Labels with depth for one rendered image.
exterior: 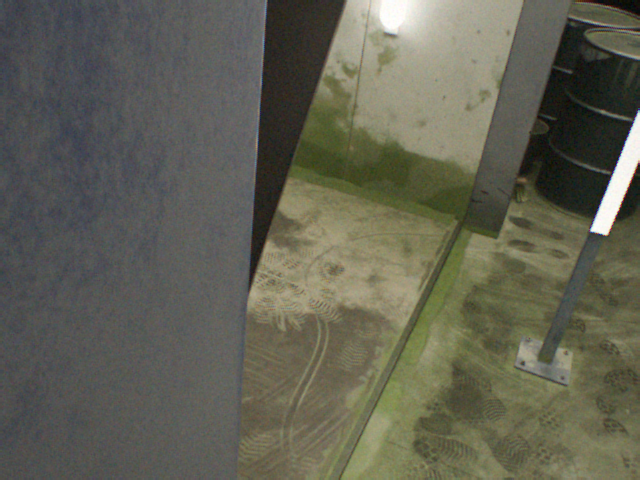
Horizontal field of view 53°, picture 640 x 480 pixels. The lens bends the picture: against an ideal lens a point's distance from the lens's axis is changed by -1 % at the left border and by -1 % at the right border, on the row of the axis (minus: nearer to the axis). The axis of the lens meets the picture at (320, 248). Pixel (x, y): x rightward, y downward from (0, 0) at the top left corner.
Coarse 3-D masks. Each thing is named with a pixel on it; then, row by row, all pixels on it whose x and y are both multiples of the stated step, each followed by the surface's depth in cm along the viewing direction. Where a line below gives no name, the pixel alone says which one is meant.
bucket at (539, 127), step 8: (536, 120) 383; (536, 128) 384; (544, 128) 378; (536, 136) 365; (544, 136) 371; (528, 144) 368; (536, 144) 370; (528, 152) 372; (536, 152) 376; (528, 160) 376; (528, 168) 382
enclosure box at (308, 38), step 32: (288, 0) 132; (320, 0) 130; (288, 32) 135; (320, 32) 133; (288, 64) 139; (320, 64) 137; (288, 96) 143; (288, 128) 147; (256, 160) 154; (288, 160) 151; (256, 192) 158; (256, 224) 163; (256, 256) 168
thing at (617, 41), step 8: (592, 32) 332; (600, 32) 335; (608, 32) 337; (616, 32) 338; (592, 40) 319; (600, 40) 323; (608, 40) 325; (616, 40) 327; (624, 40) 329; (632, 40) 332; (616, 48) 312; (624, 48) 314; (632, 48) 316
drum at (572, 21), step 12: (624, 12) 383; (576, 24) 353; (588, 24) 349; (600, 24) 346; (564, 36) 360; (576, 36) 355; (564, 48) 362; (576, 48) 358; (564, 60) 364; (552, 72) 372; (564, 72) 366; (552, 84) 374; (564, 84) 369; (552, 96) 376; (564, 96) 372; (540, 108) 384; (552, 108) 379; (552, 120) 381; (552, 132) 385; (540, 156) 395
